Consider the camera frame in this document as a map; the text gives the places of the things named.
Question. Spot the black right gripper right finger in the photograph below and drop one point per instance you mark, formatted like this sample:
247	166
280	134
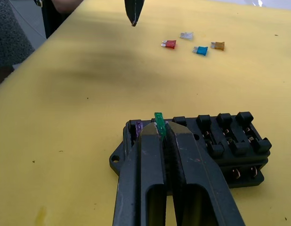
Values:
195	169

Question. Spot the black post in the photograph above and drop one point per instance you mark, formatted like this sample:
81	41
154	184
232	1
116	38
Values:
52	16

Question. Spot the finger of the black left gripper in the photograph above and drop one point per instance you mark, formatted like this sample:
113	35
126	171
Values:
131	10

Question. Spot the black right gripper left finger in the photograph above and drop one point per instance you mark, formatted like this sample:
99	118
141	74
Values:
150	164

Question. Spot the blue blade fuse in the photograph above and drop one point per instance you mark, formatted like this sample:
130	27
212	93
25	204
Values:
202	50

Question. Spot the clear blade fuse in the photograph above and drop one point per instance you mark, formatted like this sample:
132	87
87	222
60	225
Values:
187	35

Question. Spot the black fuse box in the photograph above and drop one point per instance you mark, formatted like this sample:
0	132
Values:
239	143

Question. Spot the grey fabric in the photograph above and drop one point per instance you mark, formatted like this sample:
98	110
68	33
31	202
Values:
9	35

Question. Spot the brown blade fuse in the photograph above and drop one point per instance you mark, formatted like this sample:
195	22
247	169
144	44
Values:
219	45

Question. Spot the yellow foam mat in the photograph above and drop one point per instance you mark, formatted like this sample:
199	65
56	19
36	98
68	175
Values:
65	122

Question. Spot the purple blade fuse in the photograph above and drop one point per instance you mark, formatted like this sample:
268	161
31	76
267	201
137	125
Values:
138	129

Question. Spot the red blade fuse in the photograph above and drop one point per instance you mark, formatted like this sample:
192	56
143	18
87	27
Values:
170	44

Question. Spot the green blade fuse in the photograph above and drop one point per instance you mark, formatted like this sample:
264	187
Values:
159	123

